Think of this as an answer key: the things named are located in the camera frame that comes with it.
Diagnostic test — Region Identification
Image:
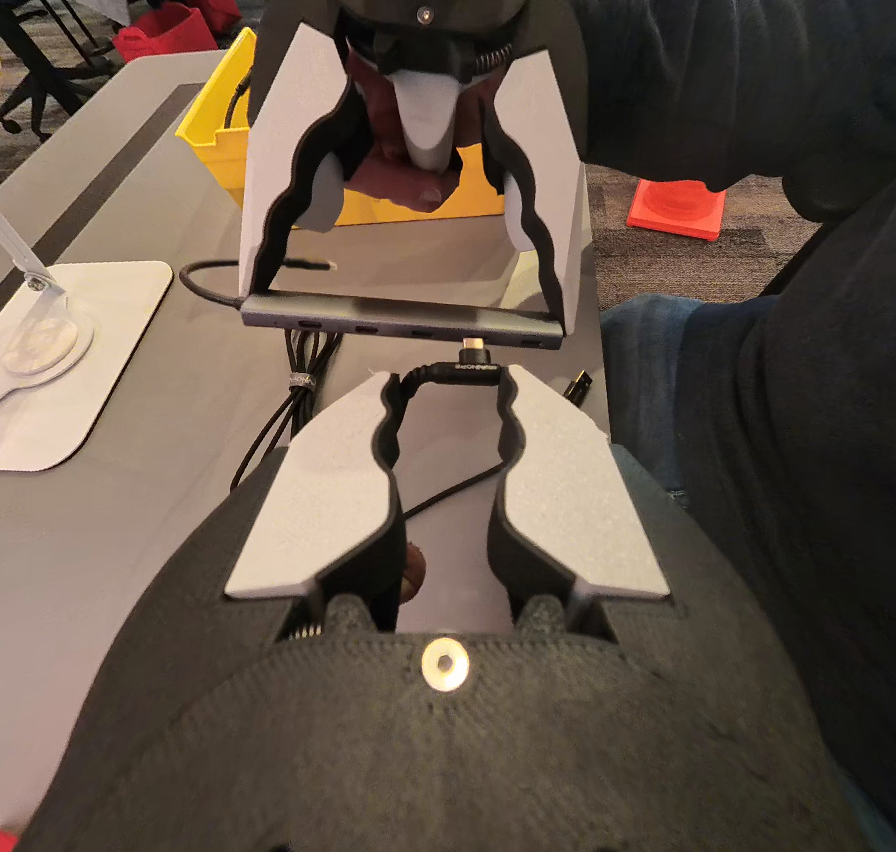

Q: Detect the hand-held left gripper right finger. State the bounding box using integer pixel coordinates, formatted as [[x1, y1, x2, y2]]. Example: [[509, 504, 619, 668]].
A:
[[493, 366, 670, 609]]

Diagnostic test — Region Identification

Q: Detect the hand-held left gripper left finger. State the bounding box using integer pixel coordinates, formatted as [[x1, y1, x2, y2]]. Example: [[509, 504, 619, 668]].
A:
[[224, 372, 404, 602]]

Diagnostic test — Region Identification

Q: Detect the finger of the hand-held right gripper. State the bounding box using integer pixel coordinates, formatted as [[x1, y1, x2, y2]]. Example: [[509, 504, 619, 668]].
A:
[[241, 23, 352, 297], [483, 49, 588, 335]]

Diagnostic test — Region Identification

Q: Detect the yellow plastic bin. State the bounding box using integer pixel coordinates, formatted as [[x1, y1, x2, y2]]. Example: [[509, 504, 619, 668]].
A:
[[175, 26, 509, 227]]

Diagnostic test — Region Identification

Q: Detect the thick smooth black cable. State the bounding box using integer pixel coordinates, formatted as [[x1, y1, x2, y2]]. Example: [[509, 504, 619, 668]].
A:
[[230, 326, 595, 520]]

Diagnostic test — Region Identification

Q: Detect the grey usb hub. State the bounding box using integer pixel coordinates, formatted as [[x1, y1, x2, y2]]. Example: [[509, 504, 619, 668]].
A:
[[241, 292, 567, 353]]

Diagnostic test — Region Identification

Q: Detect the person's right forearm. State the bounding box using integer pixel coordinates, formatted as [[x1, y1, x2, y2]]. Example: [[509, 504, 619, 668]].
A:
[[553, 0, 896, 225]]

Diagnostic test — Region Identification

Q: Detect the person's right hand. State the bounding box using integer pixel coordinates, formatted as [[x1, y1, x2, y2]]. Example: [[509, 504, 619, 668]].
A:
[[343, 51, 485, 214]]

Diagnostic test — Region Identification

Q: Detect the person's left hand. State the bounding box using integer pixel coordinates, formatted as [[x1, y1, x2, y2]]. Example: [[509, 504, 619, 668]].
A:
[[401, 544, 429, 601]]

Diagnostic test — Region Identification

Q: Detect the orange traffic cone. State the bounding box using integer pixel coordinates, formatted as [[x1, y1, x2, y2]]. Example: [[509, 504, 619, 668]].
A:
[[626, 179, 730, 244]]

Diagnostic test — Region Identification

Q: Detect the person's blue jeans leg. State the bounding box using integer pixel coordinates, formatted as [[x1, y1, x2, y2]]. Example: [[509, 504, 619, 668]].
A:
[[600, 292, 704, 506]]

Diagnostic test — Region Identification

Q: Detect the white stand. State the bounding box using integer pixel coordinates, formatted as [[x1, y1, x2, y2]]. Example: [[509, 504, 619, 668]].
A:
[[0, 208, 175, 473]]

